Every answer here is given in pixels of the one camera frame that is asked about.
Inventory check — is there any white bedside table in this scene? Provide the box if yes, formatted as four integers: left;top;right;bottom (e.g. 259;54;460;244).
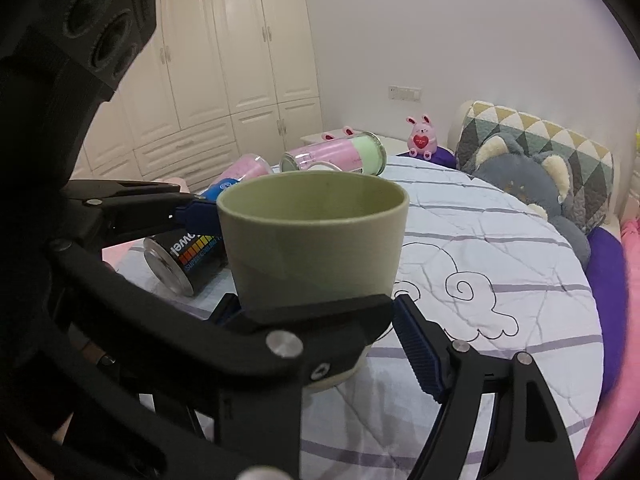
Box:
300;130;409;156

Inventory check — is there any grey cat plush pillow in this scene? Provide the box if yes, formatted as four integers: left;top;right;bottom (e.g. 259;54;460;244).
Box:
471;133;591;268

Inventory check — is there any blue black towel can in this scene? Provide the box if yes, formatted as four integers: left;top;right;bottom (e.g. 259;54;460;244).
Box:
143;228;228;297

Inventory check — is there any pink plastic cup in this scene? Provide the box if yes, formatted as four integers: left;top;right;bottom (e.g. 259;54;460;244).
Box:
206;154;272;192

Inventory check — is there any pink green canister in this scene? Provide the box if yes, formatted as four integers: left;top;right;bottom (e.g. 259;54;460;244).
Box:
279;131;387;176

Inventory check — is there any white wall socket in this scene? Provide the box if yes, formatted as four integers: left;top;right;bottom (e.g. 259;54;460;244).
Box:
388;86;422;102

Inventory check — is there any pink bunny toy front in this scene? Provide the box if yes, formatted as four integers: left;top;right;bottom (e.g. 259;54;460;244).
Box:
321;126;356;141

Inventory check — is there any pink bed blanket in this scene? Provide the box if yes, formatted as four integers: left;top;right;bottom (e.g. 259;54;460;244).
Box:
577;219;639;479

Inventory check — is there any cream wardrobe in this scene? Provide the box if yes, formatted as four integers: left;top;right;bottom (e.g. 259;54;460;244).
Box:
74;0;322;188

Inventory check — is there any white paper cup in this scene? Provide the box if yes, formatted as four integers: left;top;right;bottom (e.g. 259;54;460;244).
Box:
307;162;342;172

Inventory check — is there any green cup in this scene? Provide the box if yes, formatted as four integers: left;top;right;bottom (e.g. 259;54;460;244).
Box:
214;169;411;394

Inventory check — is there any striped white quilt cover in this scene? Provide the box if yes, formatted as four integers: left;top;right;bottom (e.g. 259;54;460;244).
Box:
106;154;606;480

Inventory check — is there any pink bunny toy back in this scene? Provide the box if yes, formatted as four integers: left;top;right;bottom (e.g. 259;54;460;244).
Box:
407;114;438;160

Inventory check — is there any triangle pattern cushion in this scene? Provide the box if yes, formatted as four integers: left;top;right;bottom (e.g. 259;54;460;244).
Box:
448;100;618;234

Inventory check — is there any pink bunny toy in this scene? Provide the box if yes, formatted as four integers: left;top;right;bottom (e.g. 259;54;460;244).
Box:
407;114;438;160
321;126;356;141

